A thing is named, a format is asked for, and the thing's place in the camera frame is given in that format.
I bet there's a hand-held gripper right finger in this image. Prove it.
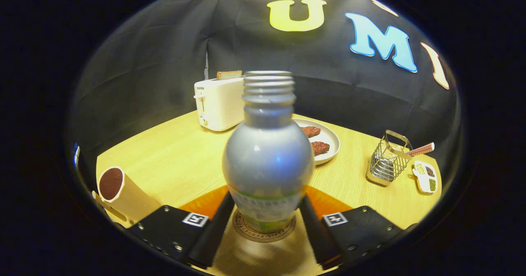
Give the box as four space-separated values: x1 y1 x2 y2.
299 186 416 270

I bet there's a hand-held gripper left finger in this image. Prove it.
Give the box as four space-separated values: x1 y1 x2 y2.
127 186 236 269

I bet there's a round cork coaster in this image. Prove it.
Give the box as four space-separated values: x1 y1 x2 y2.
233 208 297 243

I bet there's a silver juice bottle green label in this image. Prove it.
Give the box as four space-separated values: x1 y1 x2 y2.
222 71 315 233

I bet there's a beige cup with wooden handle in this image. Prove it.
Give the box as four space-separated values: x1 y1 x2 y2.
92 166 161 226

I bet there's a wooden table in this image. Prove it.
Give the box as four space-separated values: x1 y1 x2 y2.
96 110 443 276

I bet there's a white round plate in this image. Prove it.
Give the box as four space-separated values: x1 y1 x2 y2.
293 118 341 165

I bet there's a white divided condiment dish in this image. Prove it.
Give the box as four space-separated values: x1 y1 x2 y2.
412 160 438 194

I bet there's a white toaster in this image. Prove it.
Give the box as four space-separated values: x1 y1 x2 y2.
194 76 246 132

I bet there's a striped stick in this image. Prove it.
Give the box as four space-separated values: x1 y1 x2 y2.
407 143 435 157

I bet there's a metal wire holder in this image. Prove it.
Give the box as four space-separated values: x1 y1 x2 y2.
366 130 413 187

